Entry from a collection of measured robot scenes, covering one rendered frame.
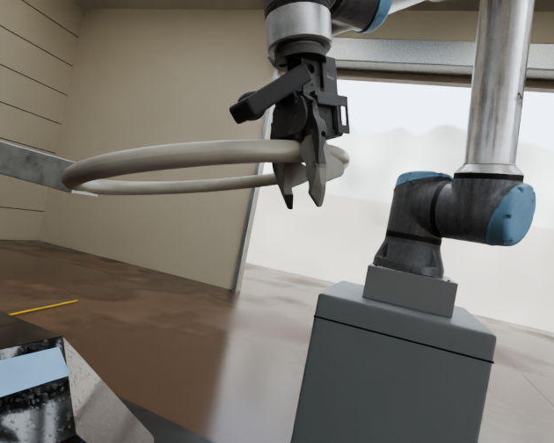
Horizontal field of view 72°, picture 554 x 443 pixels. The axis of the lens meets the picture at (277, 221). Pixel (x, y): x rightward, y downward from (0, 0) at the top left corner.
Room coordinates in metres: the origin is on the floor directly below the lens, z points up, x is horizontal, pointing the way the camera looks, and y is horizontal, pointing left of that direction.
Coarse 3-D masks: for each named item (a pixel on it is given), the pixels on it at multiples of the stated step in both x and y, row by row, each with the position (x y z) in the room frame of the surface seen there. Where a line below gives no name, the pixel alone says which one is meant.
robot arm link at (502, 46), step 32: (480, 0) 0.89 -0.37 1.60; (512, 0) 0.83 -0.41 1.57; (480, 32) 0.88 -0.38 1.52; (512, 32) 0.83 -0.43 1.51; (480, 64) 0.88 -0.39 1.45; (512, 64) 0.84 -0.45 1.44; (480, 96) 0.88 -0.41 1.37; (512, 96) 0.85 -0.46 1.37; (480, 128) 0.88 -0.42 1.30; (512, 128) 0.86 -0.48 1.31; (480, 160) 0.88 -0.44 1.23; (512, 160) 0.87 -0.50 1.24; (448, 192) 0.94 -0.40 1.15; (480, 192) 0.86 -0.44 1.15; (512, 192) 0.83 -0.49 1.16; (448, 224) 0.93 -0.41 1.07; (480, 224) 0.87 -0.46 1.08; (512, 224) 0.83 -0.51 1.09
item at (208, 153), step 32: (96, 160) 0.48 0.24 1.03; (128, 160) 0.46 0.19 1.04; (160, 160) 0.46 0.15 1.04; (192, 160) 0.46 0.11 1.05; (224, 160) 0.46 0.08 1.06; (256, 160) 0.48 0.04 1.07; (288, 160) 0.50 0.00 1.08; (96, 192) 0.71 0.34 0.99; (128, 192) 0.80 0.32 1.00; (160, 192) 0.86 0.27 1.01; (192, 192) 0.91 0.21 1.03
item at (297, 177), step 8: (280, 168) 0.54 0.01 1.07; (288, 168) 0.54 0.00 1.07; (296, 168) 0.56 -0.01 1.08; (304, 168) 0.57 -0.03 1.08; (280, 176) 0.54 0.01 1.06; (288, 176) 0.54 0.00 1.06; (296, 176) 0.56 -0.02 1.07; (304, 176) 0.57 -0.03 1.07; (280, 184) 0.54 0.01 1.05; (288, 184) 0.54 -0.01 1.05; (296, 184) 0.56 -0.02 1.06; (288, 192) 0.54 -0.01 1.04; (288, 200) 0.54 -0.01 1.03; (288, 208) 0.54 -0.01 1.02
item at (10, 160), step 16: (0, 144) 0.60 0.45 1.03; (0, 160) 0.60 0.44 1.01; (16, 160) 0.60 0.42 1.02; (32, 160) 0.60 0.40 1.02; (48, 160) 0.61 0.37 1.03; (64, 160) 0.61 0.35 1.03; (16, 176) 0.60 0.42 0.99; (32, 176) 0.60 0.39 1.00; (48, 176) 0.61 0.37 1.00; (80, 192) 0.65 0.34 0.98
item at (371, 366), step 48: (336, 288) 1.07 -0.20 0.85; (336, 336) 0.92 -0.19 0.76; (384, 336) 0.89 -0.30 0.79; (432, 336) 0.86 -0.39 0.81; (480, 336) 0.83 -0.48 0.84; (336, 384) 0.92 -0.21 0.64; (384, 384) 0.88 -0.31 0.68; (432, 384) 0.85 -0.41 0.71; (480, 384) 0.83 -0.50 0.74; (336, 432) 0.91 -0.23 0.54; (384, 432) 0.88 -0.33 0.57; (432, 432) 0.85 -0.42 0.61
